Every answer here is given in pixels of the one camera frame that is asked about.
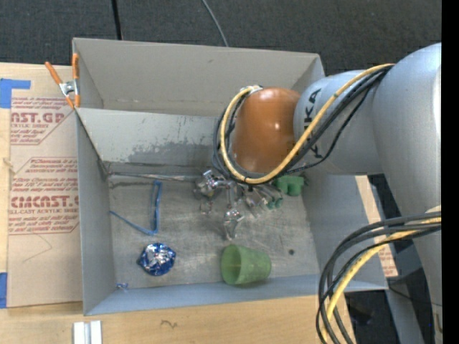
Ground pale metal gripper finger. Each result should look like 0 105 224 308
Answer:
222 208 246 242
199 198 217 216

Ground light green cup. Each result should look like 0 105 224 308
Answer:
219 244 273 286

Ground grey metal bin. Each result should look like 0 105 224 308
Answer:
71 37 390 317

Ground blue-framed clear glasses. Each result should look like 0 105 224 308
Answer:
108 179 164 237

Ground dark green plastic toy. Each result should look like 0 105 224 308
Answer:
273 175 306 197

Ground crumpled blue shiny wrapper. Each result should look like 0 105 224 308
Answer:
136 242 177 277

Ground brown cardboard board red print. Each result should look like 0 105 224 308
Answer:
0 62 399 310

